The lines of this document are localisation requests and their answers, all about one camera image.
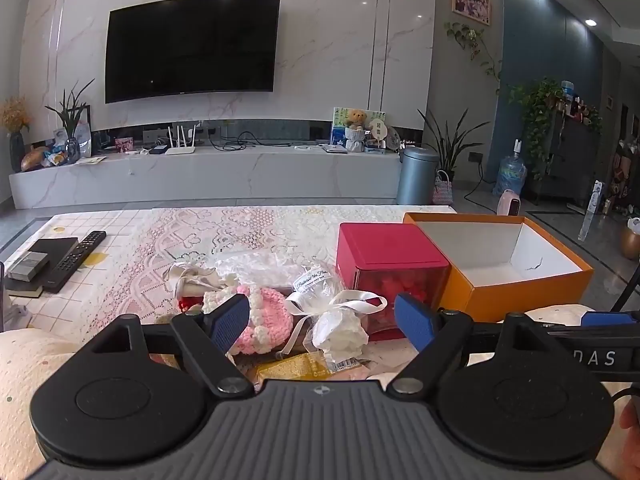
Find clear bag with white ribbon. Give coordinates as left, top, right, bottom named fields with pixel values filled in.
left=280, top=264, right=387, bottom=365

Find yellow snack packet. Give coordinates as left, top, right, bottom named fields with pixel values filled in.
left=256, top=353, right=332, bottom=382

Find person's right hand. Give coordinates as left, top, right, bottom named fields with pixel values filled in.
left=620, top=400, right=640, bottom=480

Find cream fabric pouch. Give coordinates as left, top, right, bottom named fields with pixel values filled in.
left=164, top=261, right=228, bottom=301

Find pink white crochet hat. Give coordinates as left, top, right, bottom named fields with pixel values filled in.
left=203, top=285, right=293, bottom=356

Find red transparent storage box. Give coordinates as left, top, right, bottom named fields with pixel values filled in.
left=335, top=222, right=450, bottom=341

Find orange cardboard box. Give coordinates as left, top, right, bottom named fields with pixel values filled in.
left=404, top=212, right=593, bottom=322

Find patterned lace tablecloth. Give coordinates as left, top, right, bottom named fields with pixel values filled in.
left=2, top=204, right=458, bottom=380

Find woven pink basket bag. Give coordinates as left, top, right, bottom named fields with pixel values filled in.
left=433, top=169, right=454, bottom=206

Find pink small heater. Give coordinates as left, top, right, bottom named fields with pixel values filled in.
left=496, top=190, right=521, bottom=217

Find blue-grey trash bin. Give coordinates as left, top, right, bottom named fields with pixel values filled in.
left=396, top=146, right=439, bottom=205

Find black remote control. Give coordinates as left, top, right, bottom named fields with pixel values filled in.
left=42, top=231, right=106, bottom=294

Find blue water jug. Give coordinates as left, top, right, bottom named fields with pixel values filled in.
left=492, top=139, right=527, bottom=196

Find white marble tv cabinet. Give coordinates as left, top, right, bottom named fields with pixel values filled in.
left=9, top=146, right=400, bottom=209

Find tall green floor plant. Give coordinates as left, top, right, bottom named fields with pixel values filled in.
left=418, top=110, right=489, bottom=181

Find dark cabinet with plant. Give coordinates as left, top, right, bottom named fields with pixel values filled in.
left=510, top=78, right=602, bottom=208

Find white wifi router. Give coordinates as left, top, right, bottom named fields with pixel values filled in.
left=165, top=126, right=196, bottom=156

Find small grey box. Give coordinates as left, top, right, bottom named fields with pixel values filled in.
left=6, top=252, right=49, bottom=282

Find teddy bear bouquet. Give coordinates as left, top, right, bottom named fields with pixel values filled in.
left=345, top=108, right=367, bottom=153

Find green plant in vase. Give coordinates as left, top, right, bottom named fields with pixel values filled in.
left=46, top=79, right=93, bottom=164

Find hanging ivy plant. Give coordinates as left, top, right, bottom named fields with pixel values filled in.
left=444, top=22, right=502, bottom=96

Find dried yellow flowers vase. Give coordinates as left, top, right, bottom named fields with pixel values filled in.
left=1, top=96, right=30, bottom=174

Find black wall television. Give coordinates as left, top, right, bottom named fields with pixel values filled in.
left=104, top=0, right=281, bottom=104

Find framed wall picture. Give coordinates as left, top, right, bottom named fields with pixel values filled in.
left=451, top=0, right=491, bottom=26

